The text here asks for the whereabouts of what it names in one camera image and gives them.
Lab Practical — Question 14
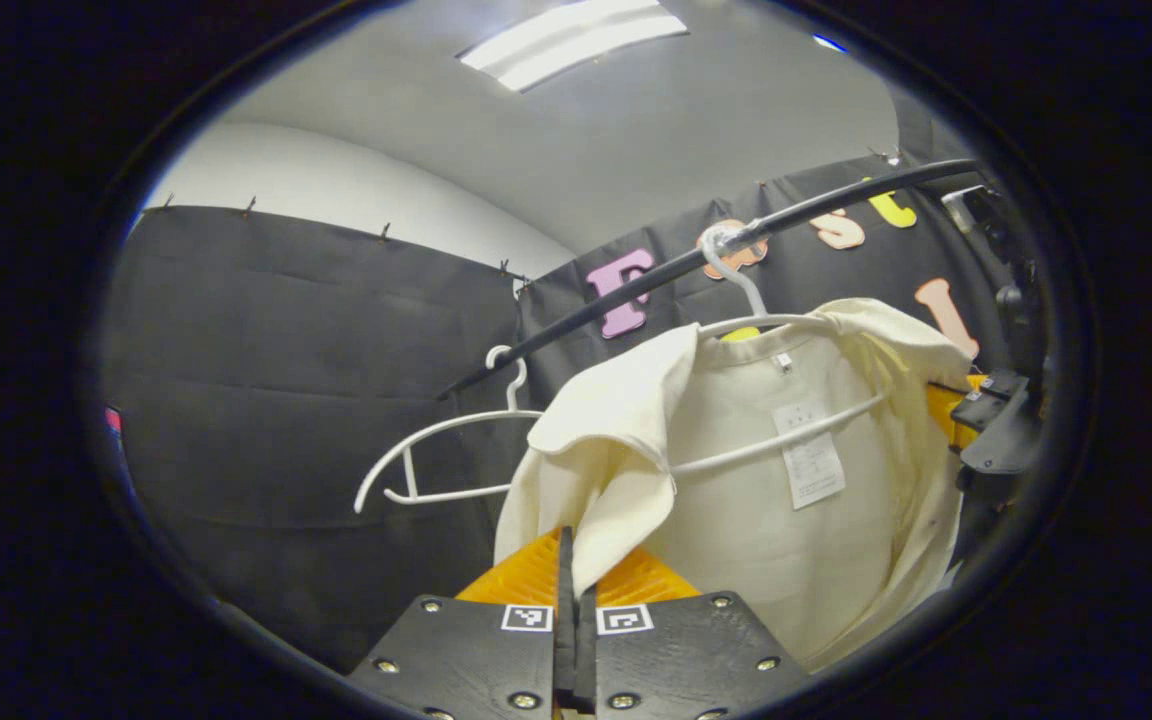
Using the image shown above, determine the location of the white plastic hanger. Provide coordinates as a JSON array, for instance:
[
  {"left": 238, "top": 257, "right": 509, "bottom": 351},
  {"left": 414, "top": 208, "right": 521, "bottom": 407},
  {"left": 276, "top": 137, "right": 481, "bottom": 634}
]
[
  {"left": 671, "top": 220, "right": 889, "bottom": 477},
  {"left": 353, "top": 345, "right": 545, "bottom": 515}
]

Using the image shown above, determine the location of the large ceiling light panel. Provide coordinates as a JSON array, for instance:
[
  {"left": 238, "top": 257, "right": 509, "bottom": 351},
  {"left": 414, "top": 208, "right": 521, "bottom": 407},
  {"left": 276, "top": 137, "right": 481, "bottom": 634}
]
[{"left": 458, "top": 0, "right": 689, "bottom": 94}]

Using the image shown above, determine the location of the black backdrop cloth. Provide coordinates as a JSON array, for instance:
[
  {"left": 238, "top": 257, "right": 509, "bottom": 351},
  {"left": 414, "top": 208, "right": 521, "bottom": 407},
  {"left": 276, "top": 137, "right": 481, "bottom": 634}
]
[{"left": 96, "top": 150, "right": 1037, "bottom": 671}]

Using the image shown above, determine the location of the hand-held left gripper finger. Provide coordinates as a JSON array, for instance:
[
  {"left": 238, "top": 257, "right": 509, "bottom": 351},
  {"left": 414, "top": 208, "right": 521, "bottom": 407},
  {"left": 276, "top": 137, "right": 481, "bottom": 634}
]
[
  {"left": 574, "top": 545, "right": 815, "bottom": 720},
  {"left": 344, "top": 526, "right": 577, "bottom": 720}
]

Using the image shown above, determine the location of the cream shirt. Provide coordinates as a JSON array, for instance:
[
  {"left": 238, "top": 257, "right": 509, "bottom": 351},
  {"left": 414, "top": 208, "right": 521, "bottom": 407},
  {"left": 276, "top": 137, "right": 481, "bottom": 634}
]
[{"left": 493, "top": 297, "right": 977, "bottom": 673}]

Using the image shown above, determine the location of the black clothes rack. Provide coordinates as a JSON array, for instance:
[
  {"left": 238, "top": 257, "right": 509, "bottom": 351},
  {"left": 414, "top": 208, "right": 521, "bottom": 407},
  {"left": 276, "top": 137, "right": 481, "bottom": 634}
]
[{"left": 436, "top": 158, "right": 982, "bottom": 401}]

